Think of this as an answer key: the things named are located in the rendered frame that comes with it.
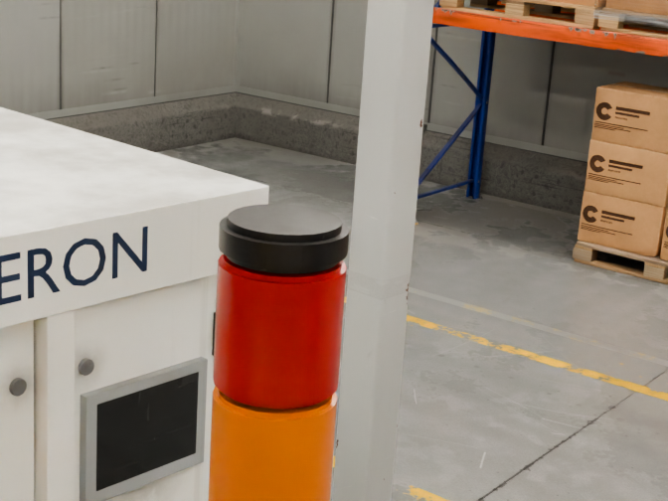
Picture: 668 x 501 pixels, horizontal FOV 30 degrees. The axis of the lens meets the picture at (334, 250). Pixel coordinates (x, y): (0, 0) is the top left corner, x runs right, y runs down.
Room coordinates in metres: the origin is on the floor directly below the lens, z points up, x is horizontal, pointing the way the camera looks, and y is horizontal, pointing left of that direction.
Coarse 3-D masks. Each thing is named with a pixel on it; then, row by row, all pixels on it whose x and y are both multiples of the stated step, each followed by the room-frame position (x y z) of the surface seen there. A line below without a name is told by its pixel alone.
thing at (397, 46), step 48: (384, 0) 3.03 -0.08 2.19; (432, 0) 3.07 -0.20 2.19; (384, 48) 3.02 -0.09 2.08; (384, 96) 3.01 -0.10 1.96; (384, 144) 3.01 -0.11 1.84; (384, 192) 3.00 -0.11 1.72; (384, 240) 2.99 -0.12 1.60; (384, 288) 2.99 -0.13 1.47; (384, 336) 3.01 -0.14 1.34; (384, 384) 3.02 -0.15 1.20; (384, 432) 3.03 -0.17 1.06; (336, 480) 3.05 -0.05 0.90; (384, 480) 3.04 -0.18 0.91
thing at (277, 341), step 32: (224, 256) 0.46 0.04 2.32; (224, 288) 0.45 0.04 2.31; (256, 288) 0.44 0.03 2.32; (288, 288) 0.44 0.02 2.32; (320, 288) 0.44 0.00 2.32; (224, 320) 0.45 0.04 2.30; (256, 320) 0.44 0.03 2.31; (288, 320) 0.44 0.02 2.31; (320, 320) 0.44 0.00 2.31; (224, 352) 0.45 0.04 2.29; (256, 352) 0.44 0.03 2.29; (288, 352) 0.44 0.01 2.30; (320, 352) 0.44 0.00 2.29; (224, 384) 0.44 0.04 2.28; (256, 384) 0.44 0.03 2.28; (288, 384) 0.44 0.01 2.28; (320, 384) 0.44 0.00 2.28
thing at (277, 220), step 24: (240, 216) 0.46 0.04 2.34; (264, 216) 0.46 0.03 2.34; (288, 216) 0.46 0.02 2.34; (312, 216) 0.47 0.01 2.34; (336, 216) 0.47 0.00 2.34; (240, 240) 0.44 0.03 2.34; (264, 240) 0.44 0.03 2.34; (288, 240) 0.44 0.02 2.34; (312, 240) 0.44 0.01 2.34; (336, 240) 0.45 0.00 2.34; (240, 264) 0.44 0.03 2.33; (264, 264) 0.44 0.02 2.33; (288, 264) 0.44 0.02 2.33; (312, 264) 0.44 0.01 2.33
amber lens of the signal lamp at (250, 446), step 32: (224, 416) 0.44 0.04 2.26; (256, 416) 0.44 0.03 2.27; (288, 416) 0.44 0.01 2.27; (320, 416) 0.44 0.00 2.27; (224, 448) 0.44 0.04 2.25; (256, 448) 0.44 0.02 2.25; (288, 448) 0.44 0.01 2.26; (320, 448) 0.44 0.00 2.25; (224, 480) 0.44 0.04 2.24; (256, 480) 0.44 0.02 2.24; (288, 480) 0.44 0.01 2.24; (320, 480) 0.45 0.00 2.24
